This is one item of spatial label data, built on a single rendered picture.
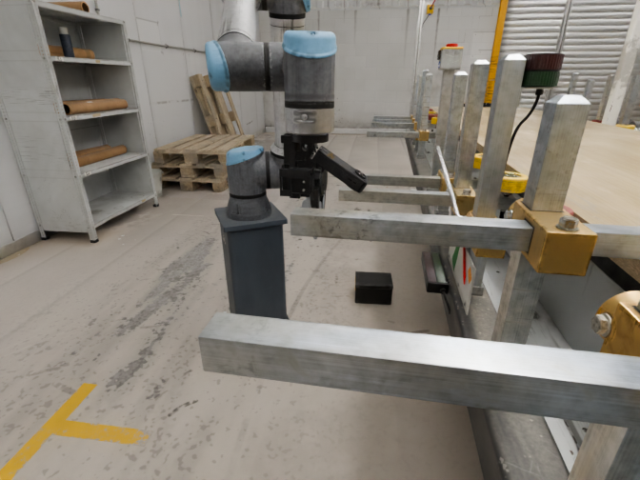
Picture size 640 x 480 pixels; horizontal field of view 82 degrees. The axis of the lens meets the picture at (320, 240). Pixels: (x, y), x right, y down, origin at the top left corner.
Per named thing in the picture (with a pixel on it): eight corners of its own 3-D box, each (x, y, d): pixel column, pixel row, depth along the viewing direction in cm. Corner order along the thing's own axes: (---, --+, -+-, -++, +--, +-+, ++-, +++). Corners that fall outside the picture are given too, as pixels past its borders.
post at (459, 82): (434, 227, 126) (455, 70, 107) (433, 223, 129) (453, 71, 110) (446, 227, 125) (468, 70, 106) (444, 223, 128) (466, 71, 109)
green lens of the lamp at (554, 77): (524, 86, 61) (527, 71, 60) (512, 85, 66) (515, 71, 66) (563, 86, 60) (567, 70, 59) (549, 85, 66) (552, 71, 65)
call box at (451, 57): (439, 71, 129) (442, 46, 126) (437, 71, 135) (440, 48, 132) (460, 71, 128) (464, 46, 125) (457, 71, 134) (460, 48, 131)
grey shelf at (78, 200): (41, 240, 281) (-37, 0, 220) (116, 204, 363) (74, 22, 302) (95, 243, 276) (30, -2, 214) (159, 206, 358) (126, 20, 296)
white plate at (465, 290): (464, 314, 72) (472, 269, 68) (446, 256, 95) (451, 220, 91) (468, 315, 72) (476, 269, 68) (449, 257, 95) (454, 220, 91)
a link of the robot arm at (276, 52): (268, 43, 78) (268, 37, 67) (322, 44, 79) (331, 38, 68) (270, 91, 82) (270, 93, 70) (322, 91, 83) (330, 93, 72)
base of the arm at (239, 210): (230, 224, 145) (228, 199, 141) (223, 209, 161) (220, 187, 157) (277, 217, 152) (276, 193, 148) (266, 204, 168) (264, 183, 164)
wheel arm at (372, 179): (348, 186, 121) (348, 173, 120) (349, 184, 125) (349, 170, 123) (488, 192, 115) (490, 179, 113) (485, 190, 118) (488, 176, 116)
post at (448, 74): (428, 193, 147) (443, 70, 129) (427, 190, 152) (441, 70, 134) (439, 194, 147) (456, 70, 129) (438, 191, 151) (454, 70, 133)
